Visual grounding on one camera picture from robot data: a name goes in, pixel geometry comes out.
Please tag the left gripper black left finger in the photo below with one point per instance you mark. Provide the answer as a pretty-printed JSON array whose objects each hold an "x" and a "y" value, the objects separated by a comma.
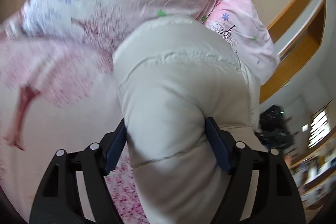
[{"x": 73, "y": 188}]

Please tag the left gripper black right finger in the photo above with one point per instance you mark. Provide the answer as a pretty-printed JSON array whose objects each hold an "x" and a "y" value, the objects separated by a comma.
[{"x": 261, "y": 188}]

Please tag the beige puffer jacket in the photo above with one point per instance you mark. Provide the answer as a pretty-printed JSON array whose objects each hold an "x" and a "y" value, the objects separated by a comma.
[{"x": 172, "y": 73}]

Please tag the pink tree print bedsheet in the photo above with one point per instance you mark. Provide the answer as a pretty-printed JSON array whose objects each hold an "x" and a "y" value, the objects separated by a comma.
[{"x": 54, "y": 95}]

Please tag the pink floral pillow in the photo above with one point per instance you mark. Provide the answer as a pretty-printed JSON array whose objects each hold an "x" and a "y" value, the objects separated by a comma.
[{"x": 238, "y": 23}]

